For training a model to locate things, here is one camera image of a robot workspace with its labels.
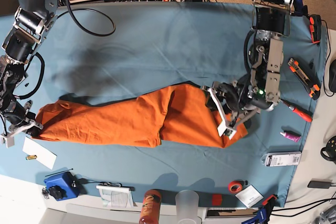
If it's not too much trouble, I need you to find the small yellow battery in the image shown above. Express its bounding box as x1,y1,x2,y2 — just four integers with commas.
26,155,37,160

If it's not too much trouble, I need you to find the blue box with knob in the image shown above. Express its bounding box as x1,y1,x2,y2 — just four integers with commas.
44,172,80,201

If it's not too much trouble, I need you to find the red tape roll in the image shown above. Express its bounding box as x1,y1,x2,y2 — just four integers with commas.
228,180,245,194

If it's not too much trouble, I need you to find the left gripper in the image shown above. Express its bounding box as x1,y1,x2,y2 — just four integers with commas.
201,81,260,140

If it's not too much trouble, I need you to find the red screwdriver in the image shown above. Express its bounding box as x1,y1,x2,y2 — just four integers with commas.
280,99,312,122

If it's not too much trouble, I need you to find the white paper card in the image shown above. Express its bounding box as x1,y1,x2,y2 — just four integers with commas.
23,137,57,169

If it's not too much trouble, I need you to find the purple glue tube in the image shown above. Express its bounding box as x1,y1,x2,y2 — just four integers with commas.
280,131,301,143

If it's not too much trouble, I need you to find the small red block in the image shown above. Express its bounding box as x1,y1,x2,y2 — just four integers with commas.
212,194,223,206

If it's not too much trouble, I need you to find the orange black utility knife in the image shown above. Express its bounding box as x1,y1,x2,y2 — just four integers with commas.
288,58,321,101

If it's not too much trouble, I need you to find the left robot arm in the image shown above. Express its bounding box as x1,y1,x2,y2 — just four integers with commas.
202,0,294,139

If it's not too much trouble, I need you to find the orange drink can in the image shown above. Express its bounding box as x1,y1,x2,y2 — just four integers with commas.
139,189,162,224

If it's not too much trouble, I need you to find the blue table cloth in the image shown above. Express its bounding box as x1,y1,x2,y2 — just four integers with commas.
0,1,329,208

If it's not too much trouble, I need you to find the blue black clamp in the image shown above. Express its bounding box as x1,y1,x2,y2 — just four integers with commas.
242,194,277,224

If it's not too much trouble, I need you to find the white square card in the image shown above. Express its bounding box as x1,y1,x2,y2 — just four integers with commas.
236,185,263,208

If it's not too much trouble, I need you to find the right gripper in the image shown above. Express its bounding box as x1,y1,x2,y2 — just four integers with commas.
1,100,43,147

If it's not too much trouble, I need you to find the translucent plastic cup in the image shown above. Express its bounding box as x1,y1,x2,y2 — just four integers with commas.
175,190,199,224

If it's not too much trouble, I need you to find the white folded booklet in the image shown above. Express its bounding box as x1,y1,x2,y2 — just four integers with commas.
96,185,134,208

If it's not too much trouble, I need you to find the orange t-shirt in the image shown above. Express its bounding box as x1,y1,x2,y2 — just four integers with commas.
36,84,247,148

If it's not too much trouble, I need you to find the white packaged item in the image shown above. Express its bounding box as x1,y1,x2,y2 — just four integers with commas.
260,151,302,167

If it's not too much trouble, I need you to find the black power adapter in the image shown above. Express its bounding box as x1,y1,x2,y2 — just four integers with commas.
307,180,333,189

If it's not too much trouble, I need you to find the black computer mouse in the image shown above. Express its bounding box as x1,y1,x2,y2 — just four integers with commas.
328,60,336,93

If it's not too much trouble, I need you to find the black yellow dotted mug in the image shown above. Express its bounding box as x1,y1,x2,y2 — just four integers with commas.
320,136,336,163

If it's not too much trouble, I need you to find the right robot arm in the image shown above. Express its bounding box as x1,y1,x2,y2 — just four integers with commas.
1,0,59,147

